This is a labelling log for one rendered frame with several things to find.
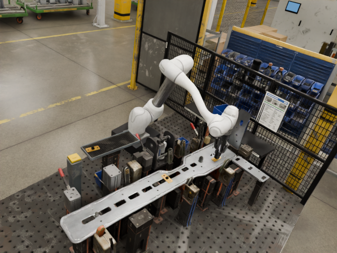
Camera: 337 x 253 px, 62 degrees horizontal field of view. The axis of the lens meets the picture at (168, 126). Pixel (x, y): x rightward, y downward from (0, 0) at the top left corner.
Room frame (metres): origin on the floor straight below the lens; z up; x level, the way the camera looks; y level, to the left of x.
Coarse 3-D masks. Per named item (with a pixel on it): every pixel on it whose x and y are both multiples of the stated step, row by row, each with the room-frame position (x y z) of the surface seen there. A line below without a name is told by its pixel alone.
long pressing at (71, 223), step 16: (192, 160) 1.64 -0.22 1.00; (208, 160) 1.68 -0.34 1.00; (224, 160) 1.71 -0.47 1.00; (160, 176) 1.41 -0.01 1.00; (176, 176) 1.44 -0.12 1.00; (192, 176) 1.47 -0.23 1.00; (112, 192) 1.19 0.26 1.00; (128, 192) 1.21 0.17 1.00; (160, 192) 1.26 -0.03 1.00; (80, 208) 1.03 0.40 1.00; (96, 208) 1.05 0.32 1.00; (112, 208) 1.07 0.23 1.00; (128, 208) 1.09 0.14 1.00; (64, 224) 0.91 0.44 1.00; (80, 224) 0.93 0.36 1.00; (96, 224) 0.95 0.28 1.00; (80, 240) 0.84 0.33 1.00
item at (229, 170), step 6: (222, 168) 1.57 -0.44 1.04; (228, 168) 1.57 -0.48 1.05; (222, 174) 1.56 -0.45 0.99; (228, 174) 1.53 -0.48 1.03; (234, 174) 1.55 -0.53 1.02; (222, 180) 1.55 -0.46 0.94; (228, 180) 1.52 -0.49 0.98; (222, 186) 1.54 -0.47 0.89; (216, 192) 1.56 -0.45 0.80; (222, 192) 1.54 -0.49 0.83; (228, 192) 1.55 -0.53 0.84; (210, 198) 1.59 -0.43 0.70; (216, 198) 1.55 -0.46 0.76; (222, 198) 1.53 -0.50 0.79; (216, 204) 1.53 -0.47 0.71; (222, 204) 1.52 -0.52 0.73
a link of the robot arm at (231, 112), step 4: (228, 108) 1.69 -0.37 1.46; (232, 108) 1.69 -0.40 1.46; (236, 108) 1.70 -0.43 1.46; (224, 112) 1.69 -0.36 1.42; (228, 112) 1.67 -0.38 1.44; (232, 112) 1.66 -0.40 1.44; (236, 112) 1.68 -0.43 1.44; (228, 116) 1.64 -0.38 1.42; (232, 116) 1.66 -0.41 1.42; (236, 116) 1.67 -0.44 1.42; (232, 120) 1.63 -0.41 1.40; (236, 120) 1.68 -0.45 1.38; (232, 124) 1.63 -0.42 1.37; (232, 128) 1.68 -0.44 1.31
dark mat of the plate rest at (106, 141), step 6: (126, 132) 1.61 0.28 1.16; (108, 138) 1.51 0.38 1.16; (114, 138) 1.52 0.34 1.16; (120, 138) 1.53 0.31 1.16; (126, 138) 1.54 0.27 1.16; (132, 138) 1.56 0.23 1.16; (90, 144) 1.41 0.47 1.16; (96, 144) 1.42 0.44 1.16; (102, 144) 1.43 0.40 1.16; (108, 144) 1.44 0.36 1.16; (114, 144) 1.45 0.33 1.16; (120, 144) 1.47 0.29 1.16; (126, 144) 1.48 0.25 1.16; (96, 150) 1.36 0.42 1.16; (102, 150) 1.37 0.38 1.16; (108, 150) 1.38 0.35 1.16; (90, 156) 1.29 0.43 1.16
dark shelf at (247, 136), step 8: (192, 104) 2.46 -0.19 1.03; (192, 112) 2.33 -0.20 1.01; (248, 136) 2.08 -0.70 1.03; (256, 136) 2.10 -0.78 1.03; (240, 144) 1.95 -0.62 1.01; (248, 144) 1.95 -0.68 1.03; (256, 144) 1.97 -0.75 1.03; (264, 144) 2.00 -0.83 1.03; (256, 152) 1.86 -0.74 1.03; (264, 152) 1.88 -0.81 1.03
